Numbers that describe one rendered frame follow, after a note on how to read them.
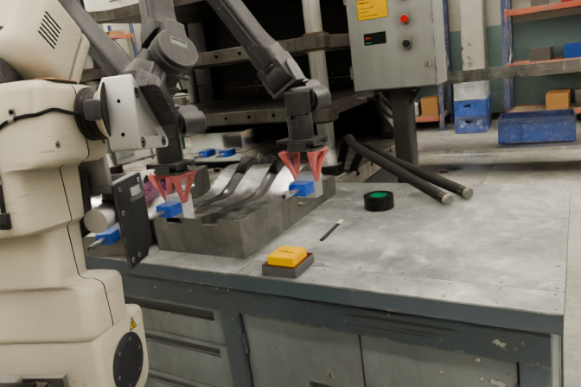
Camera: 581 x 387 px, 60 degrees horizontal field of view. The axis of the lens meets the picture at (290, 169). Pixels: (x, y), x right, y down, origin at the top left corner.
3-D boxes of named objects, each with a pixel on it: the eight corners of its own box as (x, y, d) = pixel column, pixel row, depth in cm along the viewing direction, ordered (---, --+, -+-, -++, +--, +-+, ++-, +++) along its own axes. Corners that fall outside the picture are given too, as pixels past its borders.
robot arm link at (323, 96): (259, 80, 114) (284, 58, 109) (289, 76, 123) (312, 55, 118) (285, 124, 112) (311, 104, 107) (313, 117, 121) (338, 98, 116)
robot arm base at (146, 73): (86, 92, 77) (157, 83, 75) (101, 60, 82) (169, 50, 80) (111, 131, 84) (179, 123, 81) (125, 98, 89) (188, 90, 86)
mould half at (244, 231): (245, 259, 111) (235, 201, 108) (158, 250, 124) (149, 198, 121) (335, 193, 153) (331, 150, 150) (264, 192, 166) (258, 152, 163)
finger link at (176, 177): (179, 198, 124) (173, 161, 122) (201, 199, 120) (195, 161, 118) (159, 206, 118) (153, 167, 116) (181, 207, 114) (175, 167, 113)
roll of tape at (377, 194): (367, 202, 140) (367, 190, 139) (397, 202, 137) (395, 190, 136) (361, 212, 133) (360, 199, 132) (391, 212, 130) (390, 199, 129)
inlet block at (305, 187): (295, 209, 106) (292, 184, 105) (275, 208, 108) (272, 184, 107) (322, 193, 116) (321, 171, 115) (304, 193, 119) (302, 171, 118)
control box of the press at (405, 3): (453, 373, 187) (425, -42, 156) (375, 358, 202) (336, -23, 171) (464, 341, 205) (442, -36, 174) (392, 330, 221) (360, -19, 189)
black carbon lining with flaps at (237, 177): (233, 219, 118) (227, 180, 116) (182, 216, 126) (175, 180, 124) (302, 180, 147) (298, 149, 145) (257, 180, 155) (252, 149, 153)
